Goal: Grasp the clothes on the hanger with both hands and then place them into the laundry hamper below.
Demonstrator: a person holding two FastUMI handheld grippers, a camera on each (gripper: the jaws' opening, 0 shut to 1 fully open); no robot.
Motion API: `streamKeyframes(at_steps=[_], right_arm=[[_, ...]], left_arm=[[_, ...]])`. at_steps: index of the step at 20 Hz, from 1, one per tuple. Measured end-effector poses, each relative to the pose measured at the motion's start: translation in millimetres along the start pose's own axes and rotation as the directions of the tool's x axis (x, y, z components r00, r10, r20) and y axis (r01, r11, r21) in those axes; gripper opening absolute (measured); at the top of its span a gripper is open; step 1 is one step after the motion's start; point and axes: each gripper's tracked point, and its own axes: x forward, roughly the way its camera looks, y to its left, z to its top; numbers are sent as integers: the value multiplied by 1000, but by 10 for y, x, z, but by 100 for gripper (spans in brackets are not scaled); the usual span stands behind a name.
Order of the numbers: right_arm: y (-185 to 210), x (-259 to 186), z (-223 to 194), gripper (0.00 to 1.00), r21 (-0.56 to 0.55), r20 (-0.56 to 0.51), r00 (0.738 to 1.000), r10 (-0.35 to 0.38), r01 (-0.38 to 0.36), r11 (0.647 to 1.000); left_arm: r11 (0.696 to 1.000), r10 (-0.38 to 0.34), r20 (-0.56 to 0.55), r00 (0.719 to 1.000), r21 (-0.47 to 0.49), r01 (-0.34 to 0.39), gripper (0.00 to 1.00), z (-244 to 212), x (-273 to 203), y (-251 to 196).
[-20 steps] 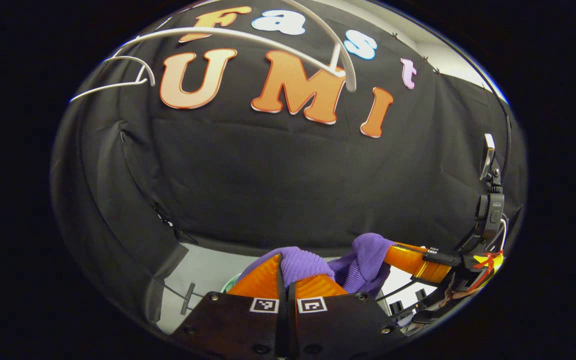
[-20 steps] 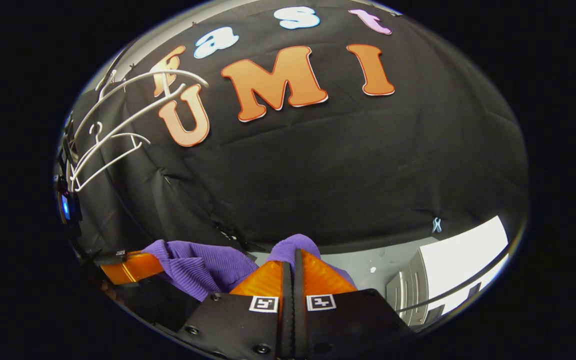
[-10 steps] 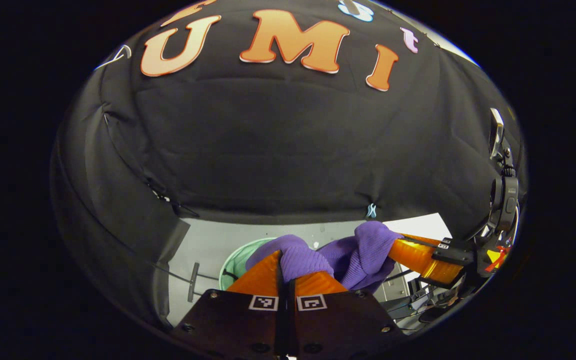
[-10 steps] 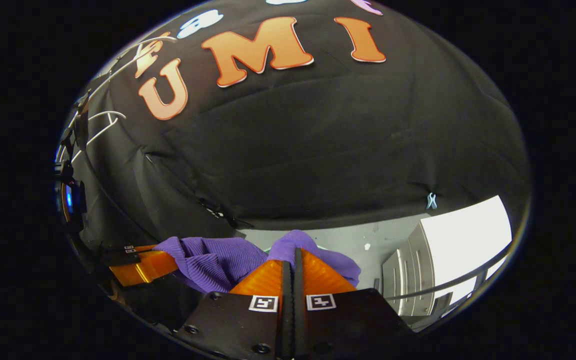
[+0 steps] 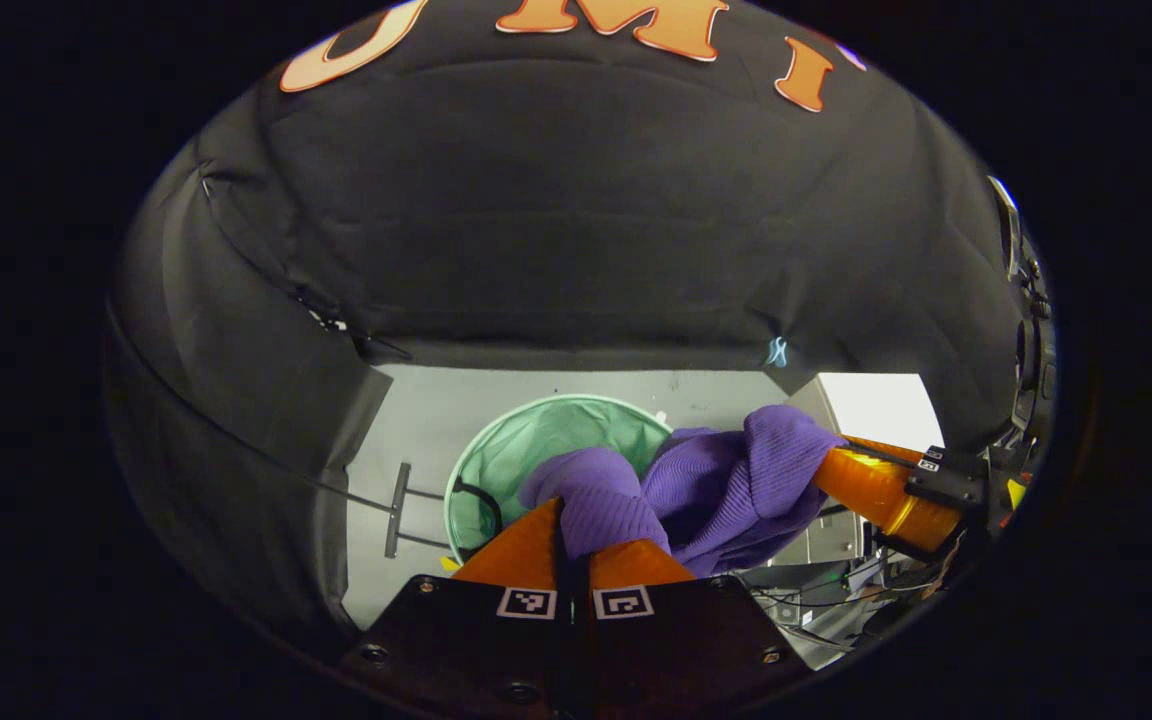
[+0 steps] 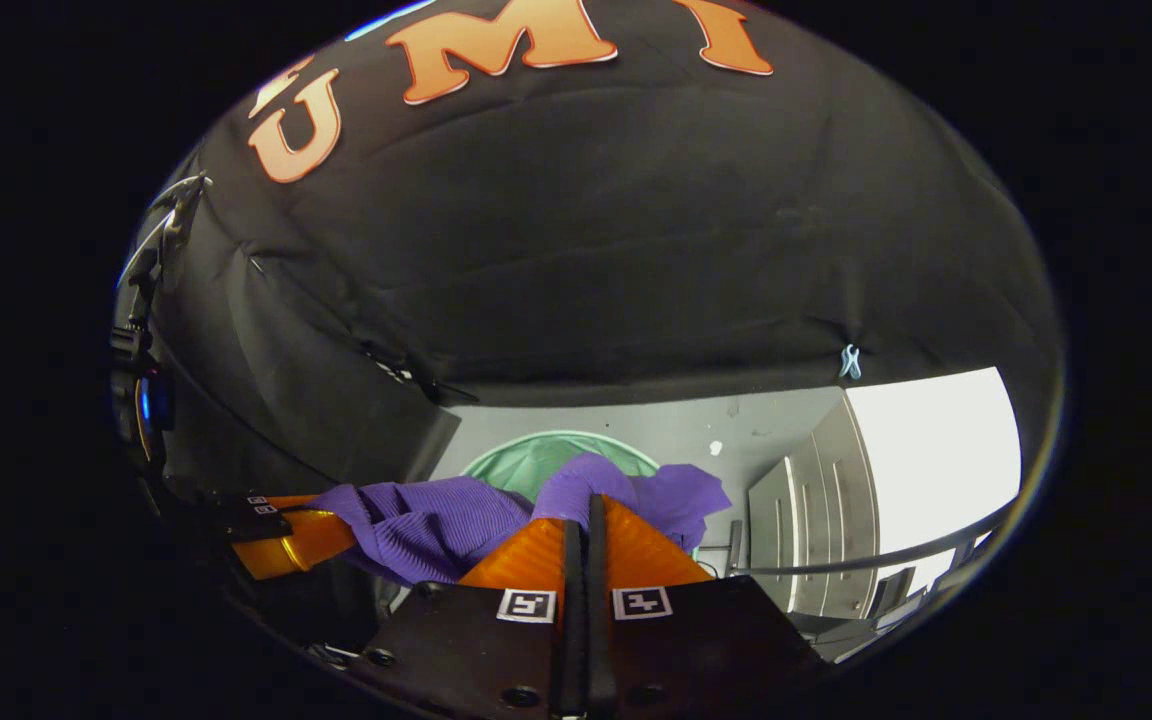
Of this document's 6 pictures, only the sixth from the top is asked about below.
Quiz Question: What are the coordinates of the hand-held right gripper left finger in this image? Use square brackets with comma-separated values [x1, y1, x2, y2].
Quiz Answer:
[350, 518, 586, 720]

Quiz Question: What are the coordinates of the black backdrop cloth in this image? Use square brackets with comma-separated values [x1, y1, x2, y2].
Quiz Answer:
[150, 0, 1063, 493]

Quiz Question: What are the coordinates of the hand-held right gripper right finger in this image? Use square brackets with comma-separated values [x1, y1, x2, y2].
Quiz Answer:
[588, 492, 833, 720]

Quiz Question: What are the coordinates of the black clothes rack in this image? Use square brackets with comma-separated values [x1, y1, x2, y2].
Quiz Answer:
[726, 500, 1018, 584]

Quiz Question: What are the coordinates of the green laundry hamper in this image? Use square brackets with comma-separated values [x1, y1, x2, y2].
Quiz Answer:
[460, 429, 661, 507]

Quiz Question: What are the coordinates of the purple corduroy jacket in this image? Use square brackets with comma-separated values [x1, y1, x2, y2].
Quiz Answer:
[305, 452, 735, 587]

